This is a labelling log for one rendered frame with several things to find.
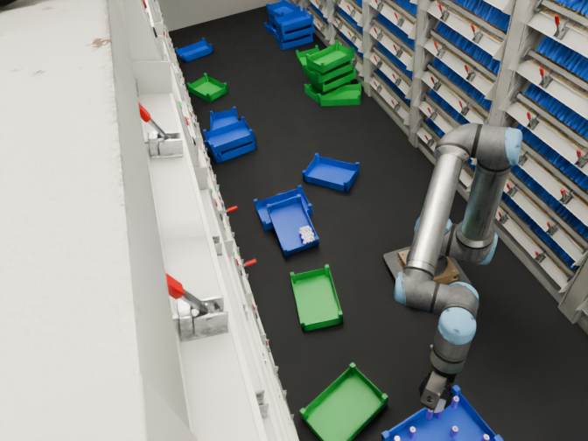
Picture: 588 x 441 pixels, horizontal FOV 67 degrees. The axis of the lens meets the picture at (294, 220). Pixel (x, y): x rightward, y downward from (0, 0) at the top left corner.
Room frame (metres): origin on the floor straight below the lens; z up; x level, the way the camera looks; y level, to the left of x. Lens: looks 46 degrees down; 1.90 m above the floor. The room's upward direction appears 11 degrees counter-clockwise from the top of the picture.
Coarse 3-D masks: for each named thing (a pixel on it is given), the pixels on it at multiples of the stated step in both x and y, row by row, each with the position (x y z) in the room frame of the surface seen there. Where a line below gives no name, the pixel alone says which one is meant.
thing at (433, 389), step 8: (432, 368) 0.53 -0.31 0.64; (432, 376) 0.51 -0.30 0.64; (440, 376) 0.50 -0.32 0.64; (432, 384) 0.49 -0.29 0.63; (440, 384) 0.48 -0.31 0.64; (424, 392) 0.47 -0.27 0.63; (432, 392) 0.47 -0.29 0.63; (440, 392) 0.46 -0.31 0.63; (424, 400) 0.45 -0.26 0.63; (432, 400) 0.45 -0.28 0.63; (432, 408) 0.43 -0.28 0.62
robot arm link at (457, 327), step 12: (444, 312) 0.59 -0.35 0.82; (456, 312) 0.59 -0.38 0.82; (468, 312) 0.58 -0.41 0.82; (444, 324) 0.56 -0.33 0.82; (456, 324) 0.55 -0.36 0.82; (468, 324) 0.55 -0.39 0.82; (444, 336) 0.54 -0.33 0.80; (456, 336) 0.52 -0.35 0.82; (468, 336) 0.52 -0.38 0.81; (444, 348) 0.52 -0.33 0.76; (456, 348) 0.51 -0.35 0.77; (468, 348) 0.52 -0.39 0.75; (444, 360) 0.51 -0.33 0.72; (456, 360) 0.50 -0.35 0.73
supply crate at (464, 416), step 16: (464, 400) 0.52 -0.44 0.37; (416, 416) 0.50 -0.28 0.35; (432, 416) 0.50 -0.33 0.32; (448, 416) 0.49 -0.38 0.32; (464, 416) 0.48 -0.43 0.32; (384, 432) 0.46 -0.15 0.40; (400, 432) 0.47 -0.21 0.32; (416, 432) 0.46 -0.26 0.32; (432, 432) 0.45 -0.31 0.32; (448, 432) 0.45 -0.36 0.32; (464, 432) 0.44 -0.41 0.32; (480, 432) 0.43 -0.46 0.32
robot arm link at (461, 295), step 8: (440, 288) 0.69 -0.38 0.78; (448, 288) 0.69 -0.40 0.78; (456, 288) 0.69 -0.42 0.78; (464, 288) 0.68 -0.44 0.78; (472, 288) 0.68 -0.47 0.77; (440, 296) 0.67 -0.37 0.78; (448, 296) 0.66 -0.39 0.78; (456, 296) 0.66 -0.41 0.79; (464, 296) 0.65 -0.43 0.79; (472, 296) 0.65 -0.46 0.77; (440, 304) 0.65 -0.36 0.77; (448, 304) 0.64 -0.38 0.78; (456, 304) 0.62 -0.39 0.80; (464, 304) 0.62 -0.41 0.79; (472, 304) 0.62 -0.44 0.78; (440, 312) 0.64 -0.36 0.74; (472, 312) 0.60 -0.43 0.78
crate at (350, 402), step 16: (352, 368) 0.83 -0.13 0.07; (336, 384) 0.80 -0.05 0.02; (352, 384) 0.79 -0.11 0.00; (368, 384) 0.77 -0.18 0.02; (320, 400) 0.75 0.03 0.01; (336, 400) 0.74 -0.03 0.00; (352, 400) 0.73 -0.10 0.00; (368, 400) 0.71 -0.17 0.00; (384, 400) 0.68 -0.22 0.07; (304, 416) 0.68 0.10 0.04; (320, 416) 0.68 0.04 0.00; (336, 416) 0.67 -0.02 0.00; (352, 416) 0.66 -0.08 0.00; (368, 416) 0.63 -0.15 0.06; (320, 432) 0.62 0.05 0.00; (336, 432) 0.61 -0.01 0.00; (352, 432) 0.60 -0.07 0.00
